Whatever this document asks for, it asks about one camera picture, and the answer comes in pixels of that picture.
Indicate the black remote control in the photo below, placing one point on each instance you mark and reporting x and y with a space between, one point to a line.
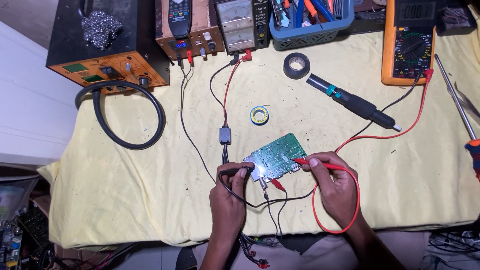
179 17

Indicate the person's left hand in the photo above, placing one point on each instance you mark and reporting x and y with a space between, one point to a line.
226 204

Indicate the red alligator clip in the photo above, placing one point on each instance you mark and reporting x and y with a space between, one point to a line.
277 184

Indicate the yellow blue solder roll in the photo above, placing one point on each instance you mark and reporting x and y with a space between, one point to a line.
259 115

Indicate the black multimeter probe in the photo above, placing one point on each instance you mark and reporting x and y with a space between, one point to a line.
235 171

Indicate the heap of electronic scrap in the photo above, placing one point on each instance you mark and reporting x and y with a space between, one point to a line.
18 225

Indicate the small black adapter box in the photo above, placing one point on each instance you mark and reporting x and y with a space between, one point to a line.
225 135

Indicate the yellow table cloth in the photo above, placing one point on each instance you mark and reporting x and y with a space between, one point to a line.
262 112

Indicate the steel wool scrubber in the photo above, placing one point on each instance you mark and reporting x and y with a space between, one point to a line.
101 29

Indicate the brown power supply box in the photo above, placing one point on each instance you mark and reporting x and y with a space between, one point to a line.
189 35

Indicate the black tray of parts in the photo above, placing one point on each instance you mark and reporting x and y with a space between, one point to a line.
455 17

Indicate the blue plastic tool basket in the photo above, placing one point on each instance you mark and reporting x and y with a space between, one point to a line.
313 26

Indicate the black hot air handpiece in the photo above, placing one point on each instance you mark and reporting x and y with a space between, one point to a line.
356 105

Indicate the green circuit board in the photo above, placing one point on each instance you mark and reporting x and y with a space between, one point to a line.
276 157

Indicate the person's right hand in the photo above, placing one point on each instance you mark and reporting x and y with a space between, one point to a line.
335 189

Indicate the orange digital multimeter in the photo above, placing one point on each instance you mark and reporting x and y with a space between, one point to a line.
409 41

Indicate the black electrical tape roll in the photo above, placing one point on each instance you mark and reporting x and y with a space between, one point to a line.
296 66

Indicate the black analog power supply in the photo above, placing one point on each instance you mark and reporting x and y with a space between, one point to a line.
243 26

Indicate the orange black soldering station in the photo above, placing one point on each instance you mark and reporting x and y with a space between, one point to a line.
108 41

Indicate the long steel screwdriver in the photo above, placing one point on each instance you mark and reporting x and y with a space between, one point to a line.
458 105

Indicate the red multimeter probe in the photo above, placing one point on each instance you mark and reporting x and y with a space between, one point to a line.
318 164

